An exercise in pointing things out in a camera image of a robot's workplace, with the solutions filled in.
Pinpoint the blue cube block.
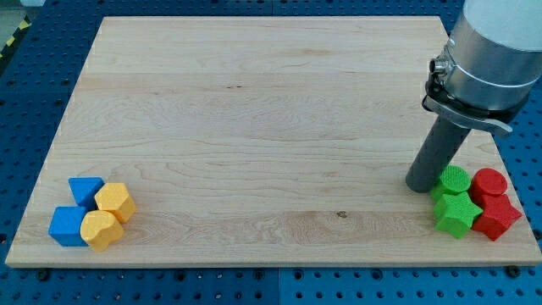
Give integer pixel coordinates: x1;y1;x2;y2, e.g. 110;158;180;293
48;206;87;247

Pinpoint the red cylinder block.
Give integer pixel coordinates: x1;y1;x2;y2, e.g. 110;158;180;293
468;168;508;203

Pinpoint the green cylinder block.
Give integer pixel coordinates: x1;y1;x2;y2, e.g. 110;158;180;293
429;165;471;202

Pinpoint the green star block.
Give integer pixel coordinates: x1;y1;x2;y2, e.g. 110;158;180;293
434;192;484;239

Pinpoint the wooden board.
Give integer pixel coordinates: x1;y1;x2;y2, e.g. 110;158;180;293
6;16;541;269

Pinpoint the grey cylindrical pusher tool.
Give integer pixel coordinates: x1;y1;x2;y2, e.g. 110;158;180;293
406;116;471;193

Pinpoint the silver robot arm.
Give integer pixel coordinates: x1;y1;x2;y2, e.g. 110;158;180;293
423;0;541;136

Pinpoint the yellow heart block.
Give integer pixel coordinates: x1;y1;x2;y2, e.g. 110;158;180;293
80;210;124;252

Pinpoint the red star block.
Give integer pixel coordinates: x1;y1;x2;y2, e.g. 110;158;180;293
472;194;523;241

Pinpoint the yellow hexagon block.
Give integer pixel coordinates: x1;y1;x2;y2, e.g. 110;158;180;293
94;183;137;224

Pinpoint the blue triangular block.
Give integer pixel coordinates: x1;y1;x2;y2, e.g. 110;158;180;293
68;176;105;211

